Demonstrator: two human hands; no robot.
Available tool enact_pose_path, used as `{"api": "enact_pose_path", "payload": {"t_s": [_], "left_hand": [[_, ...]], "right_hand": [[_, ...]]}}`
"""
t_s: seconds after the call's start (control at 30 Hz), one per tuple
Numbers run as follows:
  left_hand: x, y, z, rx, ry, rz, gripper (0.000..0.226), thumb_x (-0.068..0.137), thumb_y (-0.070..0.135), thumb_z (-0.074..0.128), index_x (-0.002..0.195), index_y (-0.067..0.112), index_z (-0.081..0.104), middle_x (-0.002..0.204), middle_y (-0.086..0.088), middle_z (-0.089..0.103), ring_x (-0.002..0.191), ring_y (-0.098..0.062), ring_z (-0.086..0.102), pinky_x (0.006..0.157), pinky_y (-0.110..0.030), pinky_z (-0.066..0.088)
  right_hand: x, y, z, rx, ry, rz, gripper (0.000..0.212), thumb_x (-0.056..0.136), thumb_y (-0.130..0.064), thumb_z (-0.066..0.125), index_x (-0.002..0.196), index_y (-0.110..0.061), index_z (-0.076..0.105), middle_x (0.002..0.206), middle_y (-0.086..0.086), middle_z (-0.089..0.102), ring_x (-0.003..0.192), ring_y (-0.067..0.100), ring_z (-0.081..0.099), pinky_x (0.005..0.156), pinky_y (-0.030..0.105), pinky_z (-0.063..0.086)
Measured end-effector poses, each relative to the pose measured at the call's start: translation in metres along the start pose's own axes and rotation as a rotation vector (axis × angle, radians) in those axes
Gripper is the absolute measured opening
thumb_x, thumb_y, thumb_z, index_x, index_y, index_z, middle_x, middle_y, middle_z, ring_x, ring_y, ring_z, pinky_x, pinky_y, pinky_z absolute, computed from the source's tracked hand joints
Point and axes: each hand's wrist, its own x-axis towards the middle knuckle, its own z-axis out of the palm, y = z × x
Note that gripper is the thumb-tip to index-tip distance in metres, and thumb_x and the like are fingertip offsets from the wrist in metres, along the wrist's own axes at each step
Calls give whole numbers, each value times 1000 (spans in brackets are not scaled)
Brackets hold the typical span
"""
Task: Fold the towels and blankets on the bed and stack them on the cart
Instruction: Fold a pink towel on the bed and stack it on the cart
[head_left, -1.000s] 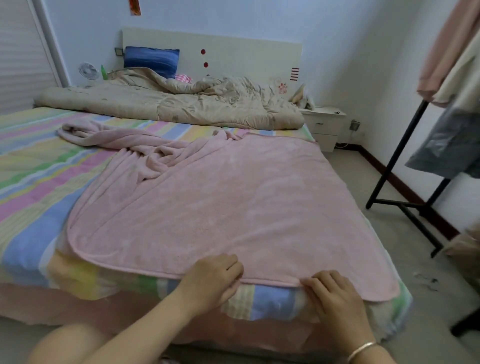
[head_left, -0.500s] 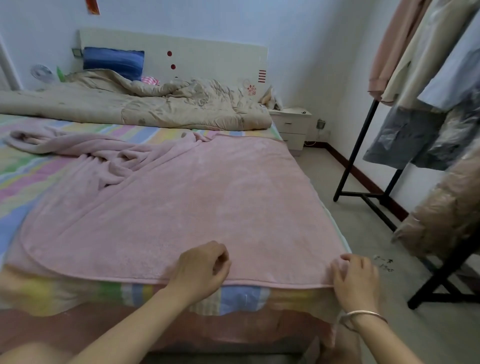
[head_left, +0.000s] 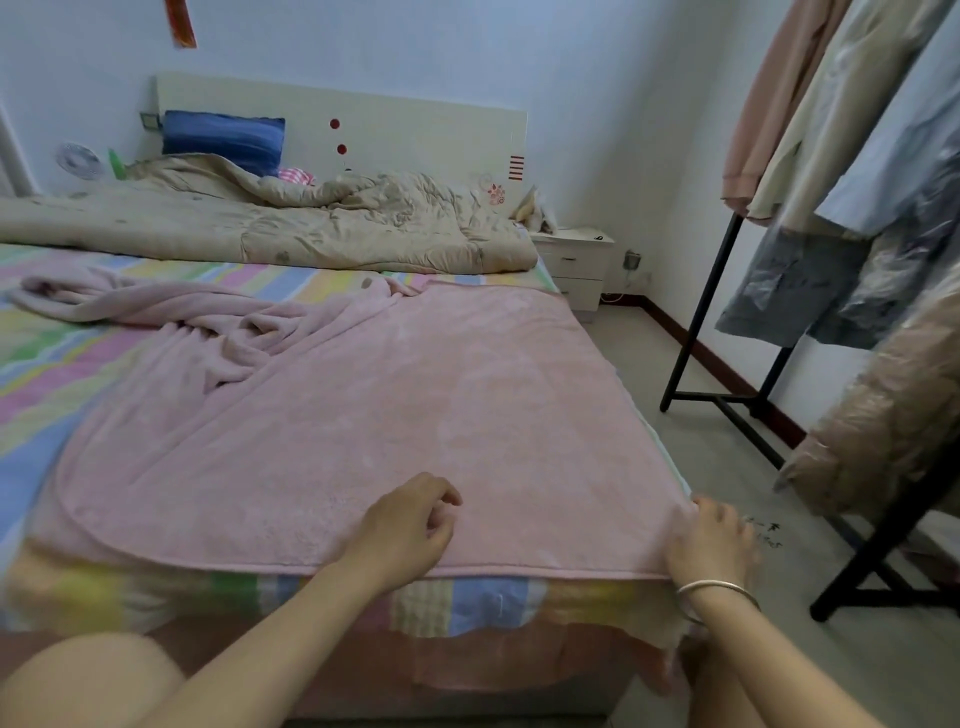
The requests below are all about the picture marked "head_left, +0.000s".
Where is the person's right hand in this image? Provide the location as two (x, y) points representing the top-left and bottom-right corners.
(663, 496), (762, 596)

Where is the person's left hand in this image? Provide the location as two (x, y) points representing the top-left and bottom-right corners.
(339, 472), (465, 597)

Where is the pink fleece blanket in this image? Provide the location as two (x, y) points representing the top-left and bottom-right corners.
(7, 270), (701, 581)

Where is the person's left forearm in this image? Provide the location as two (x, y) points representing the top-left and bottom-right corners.
(135, 555), (404, 728)

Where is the person's right forearm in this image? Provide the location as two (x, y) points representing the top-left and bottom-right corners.
(679, 589), (890, 728)

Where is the dark brown baseboard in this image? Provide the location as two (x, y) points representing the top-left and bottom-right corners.
(600, 291), (812, 450)

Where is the plastic covered beige coat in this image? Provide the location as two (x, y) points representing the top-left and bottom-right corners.
(778, 262), (960, 521)

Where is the black clothes rack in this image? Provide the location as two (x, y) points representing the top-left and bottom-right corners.
(658, 210), (960, 626)

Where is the grey hanging garment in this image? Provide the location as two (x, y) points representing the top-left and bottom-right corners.
(714, 214), (960, 353)

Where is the white nightstand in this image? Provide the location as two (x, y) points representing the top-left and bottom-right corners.
(531, 226), (618, 315)

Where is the beige quilt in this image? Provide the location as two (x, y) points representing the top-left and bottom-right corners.
(0, 153), (540, 276)

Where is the cream plush toy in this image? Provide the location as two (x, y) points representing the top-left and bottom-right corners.
(508, 181), (561, 236)

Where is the striped pastel bed sheet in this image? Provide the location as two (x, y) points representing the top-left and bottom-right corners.
(0, 243), (702, 650)

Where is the white headboard with red dots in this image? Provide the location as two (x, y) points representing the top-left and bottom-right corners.
(154, 72), (530, 212)

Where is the blue pillow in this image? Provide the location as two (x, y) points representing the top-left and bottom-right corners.
(160, 109), (288, 180)

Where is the light blue hanging garment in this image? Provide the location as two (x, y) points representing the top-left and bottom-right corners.
(817, 7), (960, 240)

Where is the pink hanging garment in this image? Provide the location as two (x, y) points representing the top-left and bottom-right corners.
(721, 0), (854, 221)

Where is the cream hanging garment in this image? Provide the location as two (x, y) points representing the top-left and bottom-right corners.
(745, 0), (960, 228)

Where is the small white desk fan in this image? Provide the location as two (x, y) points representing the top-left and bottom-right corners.
(55, 141), (111, 183)

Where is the silver bracelet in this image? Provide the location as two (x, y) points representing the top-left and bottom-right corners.
(673, 576), (764, 626)

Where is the red wall hanging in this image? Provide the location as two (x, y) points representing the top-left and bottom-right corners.
(163, 0), (200, 51)

